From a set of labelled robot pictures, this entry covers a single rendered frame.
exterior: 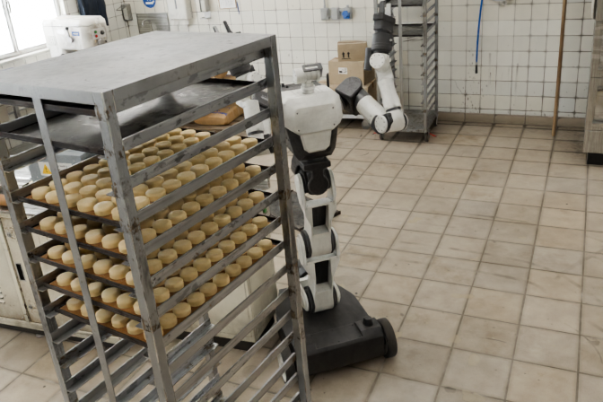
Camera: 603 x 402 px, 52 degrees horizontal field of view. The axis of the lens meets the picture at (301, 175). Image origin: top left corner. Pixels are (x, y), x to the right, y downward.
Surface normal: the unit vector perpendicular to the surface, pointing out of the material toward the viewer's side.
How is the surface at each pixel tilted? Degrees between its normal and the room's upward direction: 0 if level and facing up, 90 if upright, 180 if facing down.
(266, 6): 90
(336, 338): 0
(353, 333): 0
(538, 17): 90
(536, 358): 0
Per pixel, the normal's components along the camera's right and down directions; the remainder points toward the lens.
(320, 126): 0.29, 0.35
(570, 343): -0.08, -0.92
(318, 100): 0.14, -0.40
